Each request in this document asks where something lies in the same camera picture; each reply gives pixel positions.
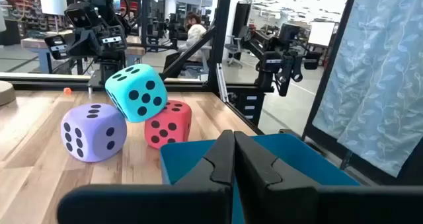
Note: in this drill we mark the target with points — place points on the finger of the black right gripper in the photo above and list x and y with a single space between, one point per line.
114 39
57 47

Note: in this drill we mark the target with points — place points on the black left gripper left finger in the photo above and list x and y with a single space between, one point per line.
211 171

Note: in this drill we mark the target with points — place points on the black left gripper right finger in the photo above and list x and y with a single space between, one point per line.
264 184

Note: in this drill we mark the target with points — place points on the blue plastic bin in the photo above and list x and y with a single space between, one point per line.
297 158

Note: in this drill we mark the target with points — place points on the small orange die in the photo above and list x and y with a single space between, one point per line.
67 90

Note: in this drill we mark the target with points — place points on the large red foam die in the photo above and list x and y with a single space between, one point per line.
168 128

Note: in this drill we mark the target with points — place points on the large turquoise foam die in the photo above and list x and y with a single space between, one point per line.
138 95

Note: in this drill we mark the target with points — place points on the large purple foam die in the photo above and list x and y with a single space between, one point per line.
92 131

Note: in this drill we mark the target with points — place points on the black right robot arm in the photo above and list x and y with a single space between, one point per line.
112 67

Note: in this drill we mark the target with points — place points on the black background robot arm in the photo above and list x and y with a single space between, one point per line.
274 60

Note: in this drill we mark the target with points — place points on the wooden background workbench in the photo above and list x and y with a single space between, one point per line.
36 44

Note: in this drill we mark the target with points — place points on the shelf with red bins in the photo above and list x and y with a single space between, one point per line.
23 6

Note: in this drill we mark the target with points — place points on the white shade lamp wooden base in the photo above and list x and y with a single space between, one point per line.
6 93

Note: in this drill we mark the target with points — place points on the person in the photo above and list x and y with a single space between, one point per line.
196 35

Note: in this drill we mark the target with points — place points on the grey office chair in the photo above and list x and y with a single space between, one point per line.
234 49

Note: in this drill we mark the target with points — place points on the black standing monitor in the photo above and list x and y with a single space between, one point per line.
241 19

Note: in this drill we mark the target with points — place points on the pale blue floral curtain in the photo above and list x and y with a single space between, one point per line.
380 85

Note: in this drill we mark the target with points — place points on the white board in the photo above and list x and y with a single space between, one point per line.
322 34

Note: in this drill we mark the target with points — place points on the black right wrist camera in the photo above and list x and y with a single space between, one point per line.
79 16

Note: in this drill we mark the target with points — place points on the silver aluminium bracket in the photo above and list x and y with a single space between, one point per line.
222 85

